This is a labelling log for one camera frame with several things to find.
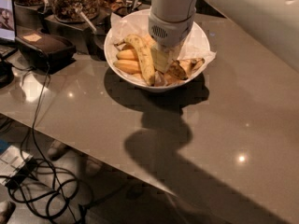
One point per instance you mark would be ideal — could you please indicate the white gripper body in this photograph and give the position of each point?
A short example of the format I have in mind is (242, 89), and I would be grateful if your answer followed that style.
(172, 32)

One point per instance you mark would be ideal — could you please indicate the black tray stand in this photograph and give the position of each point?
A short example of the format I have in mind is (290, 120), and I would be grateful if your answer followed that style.
(80, 34)

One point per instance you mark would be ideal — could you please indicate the shoe on floor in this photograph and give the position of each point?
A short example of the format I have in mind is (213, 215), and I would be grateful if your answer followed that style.
(57, 150)

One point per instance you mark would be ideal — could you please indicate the scoop with white handle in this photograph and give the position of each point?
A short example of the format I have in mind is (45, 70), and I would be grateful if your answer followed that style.
(85, 18)

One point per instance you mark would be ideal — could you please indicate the yellow banana left lower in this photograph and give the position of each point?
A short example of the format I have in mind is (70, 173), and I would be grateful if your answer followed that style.
(128, 66)

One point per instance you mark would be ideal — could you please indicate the yellow banana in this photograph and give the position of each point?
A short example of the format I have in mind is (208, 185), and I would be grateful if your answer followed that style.
(128, 66)
(127, 54)

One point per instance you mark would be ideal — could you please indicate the white bowl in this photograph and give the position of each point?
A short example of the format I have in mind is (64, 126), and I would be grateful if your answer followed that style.
(124, 73)

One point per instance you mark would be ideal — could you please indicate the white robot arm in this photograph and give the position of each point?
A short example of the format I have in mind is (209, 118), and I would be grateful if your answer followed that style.
(274, 23)

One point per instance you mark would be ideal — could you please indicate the white paper liner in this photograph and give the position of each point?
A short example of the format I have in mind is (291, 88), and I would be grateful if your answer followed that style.
(196, 44)

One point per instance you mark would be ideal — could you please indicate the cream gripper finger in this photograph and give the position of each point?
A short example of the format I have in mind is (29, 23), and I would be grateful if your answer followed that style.
(163, 56)

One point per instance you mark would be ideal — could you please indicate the yellow banana left upper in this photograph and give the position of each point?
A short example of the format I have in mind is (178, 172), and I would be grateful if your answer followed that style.
(127, 54)

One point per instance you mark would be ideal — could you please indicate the laptop screen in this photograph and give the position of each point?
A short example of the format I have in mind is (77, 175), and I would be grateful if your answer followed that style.
(7, 22)

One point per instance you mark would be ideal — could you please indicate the glass jar of nuts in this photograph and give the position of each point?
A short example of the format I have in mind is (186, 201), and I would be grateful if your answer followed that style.
(66, 10)

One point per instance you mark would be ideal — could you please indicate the spotted banana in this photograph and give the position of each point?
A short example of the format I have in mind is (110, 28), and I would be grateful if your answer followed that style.
(175, 70)
(143, 55)

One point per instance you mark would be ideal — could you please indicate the small banana right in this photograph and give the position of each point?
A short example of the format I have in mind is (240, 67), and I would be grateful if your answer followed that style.
(193, 64)

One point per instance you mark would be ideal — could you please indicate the black pouch with label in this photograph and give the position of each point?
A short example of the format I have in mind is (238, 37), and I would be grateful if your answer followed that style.
(46, 53)

